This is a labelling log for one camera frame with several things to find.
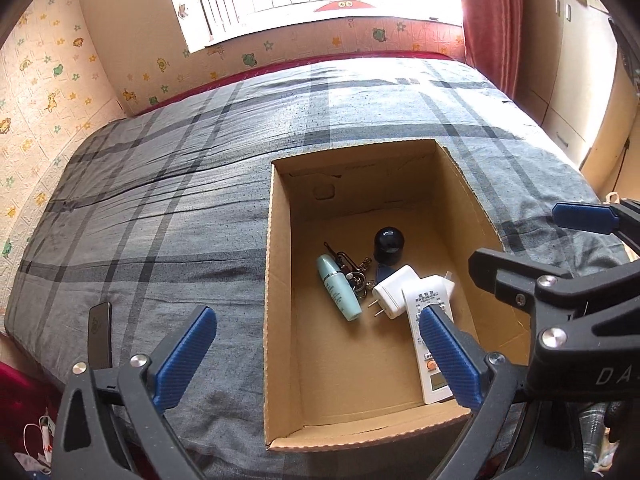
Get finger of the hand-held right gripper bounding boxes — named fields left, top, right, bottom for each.
left=552, top=200, right=640, bottom=261
left=468, top=246, right=640, bottom=321

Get white charger cables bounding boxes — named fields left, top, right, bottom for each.
left=22, top=410, right=56, bottom=476

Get red curtain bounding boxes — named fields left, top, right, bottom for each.
left=452, top=0, right=526, bottom=106

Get dark blue round jar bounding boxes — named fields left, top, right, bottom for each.
left=373, top=227, right=406, bottom=266

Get red window sticker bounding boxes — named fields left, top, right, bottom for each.
left=312, top=0, right=373, bottom=13

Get brown cardboard box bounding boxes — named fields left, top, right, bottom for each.
left=263, top=138, right=533, bottom=453

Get white remote control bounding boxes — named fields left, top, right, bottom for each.
left=401, top=272, right=458, bottom=405

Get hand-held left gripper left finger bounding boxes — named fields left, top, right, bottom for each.
left=50, top=305, right=218, bottom=480

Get bunch of keys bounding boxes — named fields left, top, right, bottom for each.
left=322, top=242, right=381, bottom=302

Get green lotion bottle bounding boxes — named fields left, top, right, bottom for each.
left=316, top=254, right=362, bottom=321

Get beige wardrobe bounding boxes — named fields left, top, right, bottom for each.
left=515, top=0, right=640, bottom=191

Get black hanging cloth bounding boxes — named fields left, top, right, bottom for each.
left=607, top=15, right=640, bottom=106

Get white plug adapter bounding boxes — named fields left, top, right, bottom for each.
left=371, top=265, right=418, bottom=321

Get grey plaid bed sheet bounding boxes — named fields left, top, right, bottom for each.
left=5, top=57, right=628, bottom=480

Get black smartphone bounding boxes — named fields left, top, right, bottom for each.
left=87, top=302, right=113, bottom=371

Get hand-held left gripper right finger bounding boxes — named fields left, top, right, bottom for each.
left=419, top=305, right=526, bottom=480

